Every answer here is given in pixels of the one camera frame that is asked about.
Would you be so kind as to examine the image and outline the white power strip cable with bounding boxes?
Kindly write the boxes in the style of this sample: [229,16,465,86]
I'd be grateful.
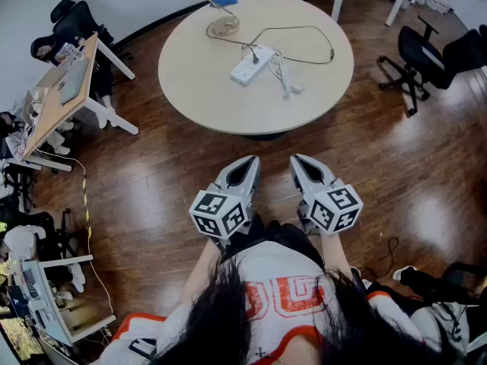
[268,47,305,101]

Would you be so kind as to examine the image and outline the white power strip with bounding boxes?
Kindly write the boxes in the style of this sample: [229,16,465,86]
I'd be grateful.
[230,43,276,87]

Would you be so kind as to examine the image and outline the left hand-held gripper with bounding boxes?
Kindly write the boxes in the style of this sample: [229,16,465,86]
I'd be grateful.
[189,155,262,249]

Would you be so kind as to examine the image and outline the person's black trousers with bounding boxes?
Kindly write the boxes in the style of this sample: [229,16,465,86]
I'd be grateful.
[228,213,324,262]

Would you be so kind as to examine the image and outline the black lamp cable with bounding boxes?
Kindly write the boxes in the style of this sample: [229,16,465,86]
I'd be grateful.
[205,24,336,65]

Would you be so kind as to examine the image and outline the white storage box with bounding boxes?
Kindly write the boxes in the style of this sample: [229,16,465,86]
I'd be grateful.
[425,0,453,14]

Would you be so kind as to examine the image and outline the white open box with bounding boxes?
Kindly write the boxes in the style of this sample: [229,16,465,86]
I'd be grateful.
[33,57,75,90]

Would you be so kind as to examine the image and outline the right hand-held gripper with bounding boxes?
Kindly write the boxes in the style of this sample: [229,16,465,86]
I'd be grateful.
[290,154,364,236]

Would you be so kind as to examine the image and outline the yellow black floor cable cover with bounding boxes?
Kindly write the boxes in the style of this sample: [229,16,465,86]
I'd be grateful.
[81,165,93,239]

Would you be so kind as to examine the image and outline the grey laptop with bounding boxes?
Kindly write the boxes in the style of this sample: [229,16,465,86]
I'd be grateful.
[59,58,91,105]

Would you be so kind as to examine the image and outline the person's left forearm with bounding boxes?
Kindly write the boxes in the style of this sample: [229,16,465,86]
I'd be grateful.
[178,237,225,303]

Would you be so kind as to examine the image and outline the person's right forearm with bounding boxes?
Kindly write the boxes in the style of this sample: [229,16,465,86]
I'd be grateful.
[321,232,353,277]

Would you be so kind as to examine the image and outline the gold desk lamp white shade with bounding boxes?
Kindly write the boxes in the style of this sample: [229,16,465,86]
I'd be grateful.
[196,0,241,37]

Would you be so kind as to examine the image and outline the white and orange shirt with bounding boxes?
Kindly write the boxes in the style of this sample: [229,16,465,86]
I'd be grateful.
[98,241,423,365]

